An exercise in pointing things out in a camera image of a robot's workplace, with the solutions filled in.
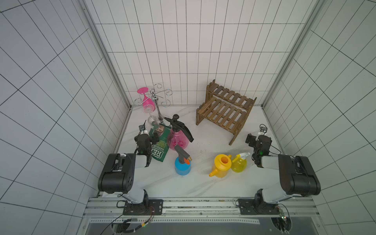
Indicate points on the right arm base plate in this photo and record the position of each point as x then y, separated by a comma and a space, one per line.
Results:
255, 207

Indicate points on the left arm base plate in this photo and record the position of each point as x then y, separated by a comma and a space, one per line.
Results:
148, 207

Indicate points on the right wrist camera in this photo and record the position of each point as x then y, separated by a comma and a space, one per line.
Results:
262, 129

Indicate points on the wooden slatted shelf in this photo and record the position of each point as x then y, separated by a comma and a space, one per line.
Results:
225, 108

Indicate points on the pink wine glass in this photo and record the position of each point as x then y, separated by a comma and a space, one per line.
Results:
147, 102

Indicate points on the clear wine glass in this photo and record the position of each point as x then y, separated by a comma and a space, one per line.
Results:
153, 120

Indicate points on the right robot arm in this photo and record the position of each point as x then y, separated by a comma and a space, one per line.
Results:
296, 176

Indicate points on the aluminium mounting rail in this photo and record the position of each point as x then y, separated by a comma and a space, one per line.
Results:
201, 210

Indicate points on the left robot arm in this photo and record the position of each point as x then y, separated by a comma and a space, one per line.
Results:
118, 172

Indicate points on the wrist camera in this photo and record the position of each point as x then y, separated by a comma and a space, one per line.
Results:
143, 129
262, 129

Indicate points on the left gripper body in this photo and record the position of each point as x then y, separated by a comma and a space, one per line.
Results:
153, 140

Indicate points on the blue spray bottle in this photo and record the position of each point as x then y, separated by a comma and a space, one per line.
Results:
182, 162

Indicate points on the green chips bag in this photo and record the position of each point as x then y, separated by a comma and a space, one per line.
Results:
160, 149

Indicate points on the pink pressure sprayer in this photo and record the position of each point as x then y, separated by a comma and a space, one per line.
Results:
179, 135

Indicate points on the yellow watering can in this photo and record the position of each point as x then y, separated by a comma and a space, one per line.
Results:
221, 166

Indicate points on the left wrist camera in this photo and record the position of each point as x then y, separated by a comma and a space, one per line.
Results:
143, 129

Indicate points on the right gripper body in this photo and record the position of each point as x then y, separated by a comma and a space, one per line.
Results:
263, 136

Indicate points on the small yellow spray bottle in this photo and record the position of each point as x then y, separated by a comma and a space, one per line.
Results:
239, 163

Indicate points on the metal wine glass rack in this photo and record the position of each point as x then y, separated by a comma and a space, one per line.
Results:
158, 96

